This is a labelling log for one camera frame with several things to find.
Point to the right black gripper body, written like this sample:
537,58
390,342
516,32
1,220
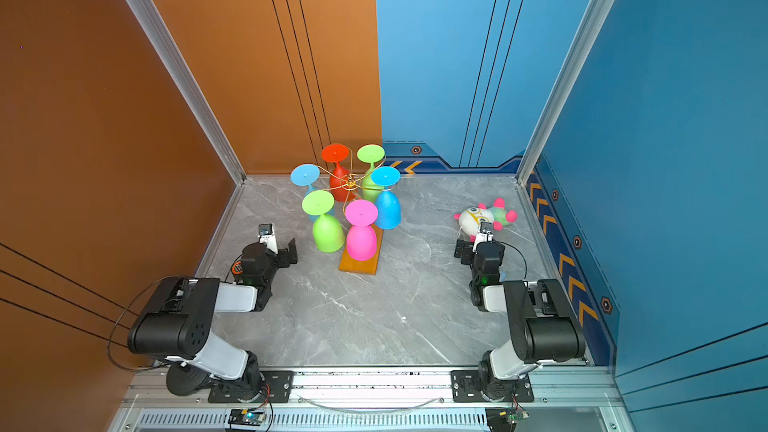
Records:
466,249

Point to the left circuit board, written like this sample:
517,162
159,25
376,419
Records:
247,419

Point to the circuit board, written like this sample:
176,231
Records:
247,419
505,419

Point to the light blue wine glass left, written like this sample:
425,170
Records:
305,175

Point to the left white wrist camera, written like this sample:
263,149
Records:
267,236

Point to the wooden rack base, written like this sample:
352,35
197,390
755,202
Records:
348,264

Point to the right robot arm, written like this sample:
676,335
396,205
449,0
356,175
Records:
542,325

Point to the pink wine glass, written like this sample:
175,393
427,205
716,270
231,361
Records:
361,240

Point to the aluminium front rail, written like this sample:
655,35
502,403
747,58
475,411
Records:
389,398

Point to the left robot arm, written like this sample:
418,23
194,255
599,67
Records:
176,326

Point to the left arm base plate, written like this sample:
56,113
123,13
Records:
274,386

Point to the right circuit board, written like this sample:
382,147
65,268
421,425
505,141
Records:
505,419

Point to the back green wine glass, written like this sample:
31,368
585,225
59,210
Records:
372,155

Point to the front green wine glass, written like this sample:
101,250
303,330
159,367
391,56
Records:
327,231

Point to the red wine glass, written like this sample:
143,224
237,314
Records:
342,185

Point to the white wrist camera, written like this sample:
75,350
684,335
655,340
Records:
485,232
267,236

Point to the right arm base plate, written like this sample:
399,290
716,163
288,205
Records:
468,386

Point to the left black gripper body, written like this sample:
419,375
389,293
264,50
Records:
284,253

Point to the gold wire glass rack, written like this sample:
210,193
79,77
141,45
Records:
357,179

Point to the white pink plush toy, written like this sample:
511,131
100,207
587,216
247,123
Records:
498,215

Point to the green wine glass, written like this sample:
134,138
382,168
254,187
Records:
327,231
372,155

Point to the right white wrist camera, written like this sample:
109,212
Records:
485,232

